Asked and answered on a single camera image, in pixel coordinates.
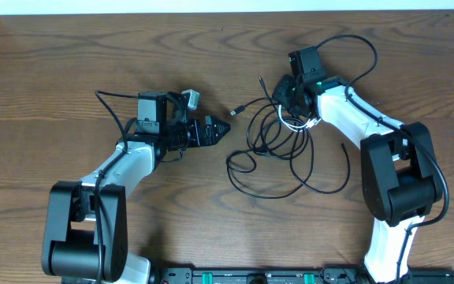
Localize white USB cable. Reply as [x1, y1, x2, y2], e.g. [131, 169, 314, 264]
[277, 103, 323, 133]

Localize black USB cable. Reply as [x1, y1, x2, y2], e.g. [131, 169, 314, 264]
[225, 76, 352, 200]

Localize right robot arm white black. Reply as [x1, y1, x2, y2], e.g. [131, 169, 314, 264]
[273, 47, 450, 283]

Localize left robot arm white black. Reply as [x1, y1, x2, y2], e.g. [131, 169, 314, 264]
[41, 89, 231, 283]

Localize black base rail green clamps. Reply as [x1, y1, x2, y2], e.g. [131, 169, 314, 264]
[147, 267, 454, 284]

